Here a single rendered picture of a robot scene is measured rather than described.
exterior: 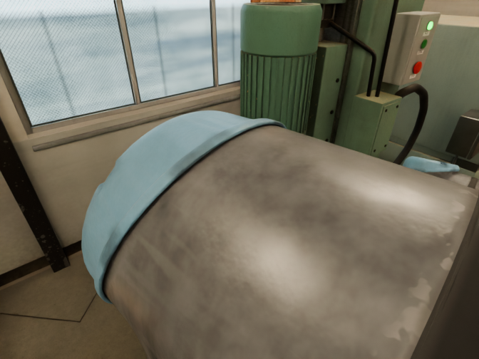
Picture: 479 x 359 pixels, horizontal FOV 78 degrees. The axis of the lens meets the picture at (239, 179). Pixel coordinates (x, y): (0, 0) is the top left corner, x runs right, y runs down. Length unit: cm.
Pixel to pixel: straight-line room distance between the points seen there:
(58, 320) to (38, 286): 32
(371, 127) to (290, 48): 30
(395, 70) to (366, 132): 17
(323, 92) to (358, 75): 10
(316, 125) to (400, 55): 26
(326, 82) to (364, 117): 13
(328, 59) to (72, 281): 192
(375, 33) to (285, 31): 26
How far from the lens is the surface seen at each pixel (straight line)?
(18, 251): 224
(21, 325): 213
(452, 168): 66
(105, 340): 187
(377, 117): 81
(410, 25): 87
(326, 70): 78
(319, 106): 80
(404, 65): 88
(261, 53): 67
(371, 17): 81
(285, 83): 68
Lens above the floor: 153
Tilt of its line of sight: 33 degrees down
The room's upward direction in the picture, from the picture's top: straight up
